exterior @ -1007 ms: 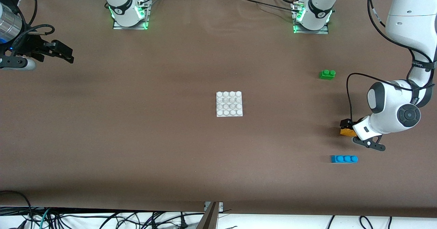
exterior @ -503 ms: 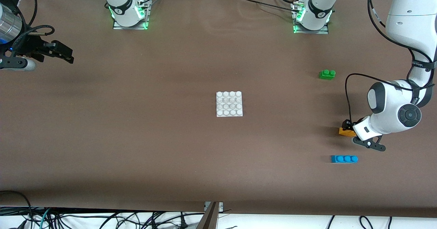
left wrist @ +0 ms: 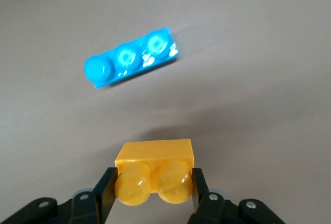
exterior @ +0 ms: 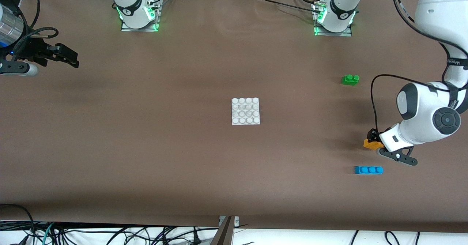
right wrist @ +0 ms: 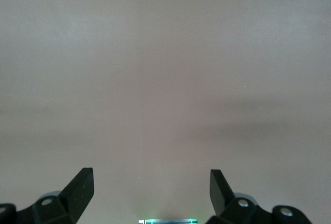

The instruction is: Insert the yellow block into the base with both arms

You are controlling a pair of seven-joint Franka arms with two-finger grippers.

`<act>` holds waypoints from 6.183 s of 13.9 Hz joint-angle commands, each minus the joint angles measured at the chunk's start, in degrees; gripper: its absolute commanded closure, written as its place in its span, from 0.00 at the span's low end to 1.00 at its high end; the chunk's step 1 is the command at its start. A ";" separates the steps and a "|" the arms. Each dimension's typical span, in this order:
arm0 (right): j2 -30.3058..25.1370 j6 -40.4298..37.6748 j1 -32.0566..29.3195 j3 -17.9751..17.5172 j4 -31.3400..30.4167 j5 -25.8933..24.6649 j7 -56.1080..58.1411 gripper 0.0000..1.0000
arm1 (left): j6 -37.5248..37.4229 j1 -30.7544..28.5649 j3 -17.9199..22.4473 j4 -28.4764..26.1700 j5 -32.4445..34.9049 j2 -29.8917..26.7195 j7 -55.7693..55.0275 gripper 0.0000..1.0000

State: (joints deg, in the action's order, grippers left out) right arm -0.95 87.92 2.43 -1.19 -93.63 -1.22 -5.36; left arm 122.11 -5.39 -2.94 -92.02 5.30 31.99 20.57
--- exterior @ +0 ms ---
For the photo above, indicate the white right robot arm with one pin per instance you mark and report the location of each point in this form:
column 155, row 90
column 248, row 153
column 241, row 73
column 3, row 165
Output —
column 128, row 0

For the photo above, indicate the blue toy block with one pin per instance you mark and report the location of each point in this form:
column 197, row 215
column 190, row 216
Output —
column 368, row 170

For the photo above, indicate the yellow toy block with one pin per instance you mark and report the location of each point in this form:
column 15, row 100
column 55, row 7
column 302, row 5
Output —
column 371, row 145

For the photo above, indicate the brown paper table cover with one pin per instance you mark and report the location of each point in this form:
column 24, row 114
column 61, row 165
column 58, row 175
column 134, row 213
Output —
column 234, row 164

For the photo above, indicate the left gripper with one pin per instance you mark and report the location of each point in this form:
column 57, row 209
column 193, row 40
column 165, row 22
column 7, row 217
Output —
column 372, row 135

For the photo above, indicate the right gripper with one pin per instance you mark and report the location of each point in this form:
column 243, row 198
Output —
column 33, row 49

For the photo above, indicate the small metal edge bracket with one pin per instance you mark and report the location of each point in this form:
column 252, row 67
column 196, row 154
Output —
column 236, row 221

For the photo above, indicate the green toy block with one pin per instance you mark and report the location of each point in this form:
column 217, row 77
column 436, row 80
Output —
column 350, row 79

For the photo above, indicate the grey slanted beam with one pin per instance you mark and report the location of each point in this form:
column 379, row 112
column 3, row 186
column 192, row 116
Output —
column 223, row 234

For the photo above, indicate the white studded base plate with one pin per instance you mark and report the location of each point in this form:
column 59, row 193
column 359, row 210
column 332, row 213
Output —
column 245, row 111

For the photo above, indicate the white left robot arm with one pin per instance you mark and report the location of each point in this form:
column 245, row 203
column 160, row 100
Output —
column 435, row 3

